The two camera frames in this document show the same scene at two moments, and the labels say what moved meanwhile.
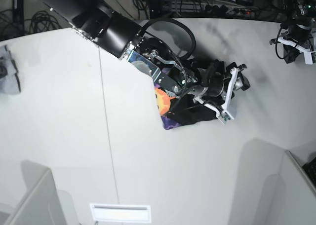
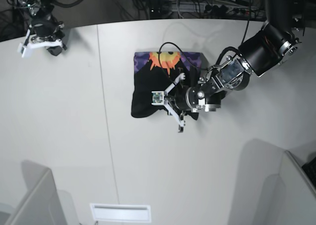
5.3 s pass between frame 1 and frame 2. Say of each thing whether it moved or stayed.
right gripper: moved
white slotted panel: stayed
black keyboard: stayed
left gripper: moved
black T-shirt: moved
